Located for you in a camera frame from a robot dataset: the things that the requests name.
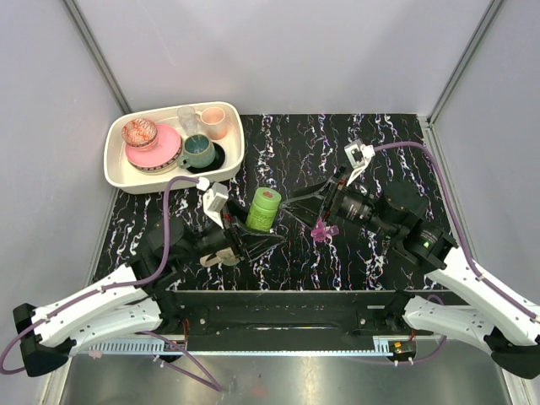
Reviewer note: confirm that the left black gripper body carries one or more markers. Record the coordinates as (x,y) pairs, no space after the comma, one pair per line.
(236,234)

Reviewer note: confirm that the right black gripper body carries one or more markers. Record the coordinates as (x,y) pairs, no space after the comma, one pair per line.
(338,183)

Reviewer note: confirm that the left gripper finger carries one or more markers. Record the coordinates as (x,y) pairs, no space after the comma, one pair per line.
(237,213)
(257,244)

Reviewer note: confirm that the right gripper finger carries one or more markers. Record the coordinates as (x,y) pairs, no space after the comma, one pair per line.
(318,191)
(306,213)

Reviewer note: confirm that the green pill bottle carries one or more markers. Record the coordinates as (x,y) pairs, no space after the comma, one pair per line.
(263,210)

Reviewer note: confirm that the pink weekly pill organizer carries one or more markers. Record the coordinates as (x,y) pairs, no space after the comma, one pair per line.
(322,232)

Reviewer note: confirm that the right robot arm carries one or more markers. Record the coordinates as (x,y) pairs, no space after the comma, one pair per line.
(501,323)

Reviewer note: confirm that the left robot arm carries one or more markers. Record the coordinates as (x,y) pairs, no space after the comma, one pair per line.
(135,297)

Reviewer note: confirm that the cream ceramic mug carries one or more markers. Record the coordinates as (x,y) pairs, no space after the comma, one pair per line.
(226,257)

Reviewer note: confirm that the black saucer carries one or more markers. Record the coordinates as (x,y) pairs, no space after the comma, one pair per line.
(219,158)

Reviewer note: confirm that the teal ceramic mug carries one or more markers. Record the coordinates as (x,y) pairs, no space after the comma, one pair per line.
(198,152)

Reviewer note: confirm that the patterned plate under pink plate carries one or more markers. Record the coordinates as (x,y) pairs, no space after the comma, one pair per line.
(155,161)

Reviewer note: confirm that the pink ceramic mug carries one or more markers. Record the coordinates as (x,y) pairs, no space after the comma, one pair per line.
(213,120)

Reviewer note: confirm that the clear drinking glass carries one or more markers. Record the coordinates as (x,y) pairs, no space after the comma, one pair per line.
(187,117)

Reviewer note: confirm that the white plastic dish tub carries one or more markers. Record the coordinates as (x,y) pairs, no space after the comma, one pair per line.
(121,174)

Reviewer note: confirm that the red patterned bowl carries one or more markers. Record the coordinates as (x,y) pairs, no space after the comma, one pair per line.
(139,133)

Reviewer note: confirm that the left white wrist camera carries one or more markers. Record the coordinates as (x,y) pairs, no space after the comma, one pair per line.
(213,201)

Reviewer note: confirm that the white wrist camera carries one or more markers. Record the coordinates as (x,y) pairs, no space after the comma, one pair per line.
(359,156)
(213,201)

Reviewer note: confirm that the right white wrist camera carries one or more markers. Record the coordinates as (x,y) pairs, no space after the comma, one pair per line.
(359,156)

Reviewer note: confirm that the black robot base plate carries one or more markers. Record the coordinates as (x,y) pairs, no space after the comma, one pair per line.
(283,321)

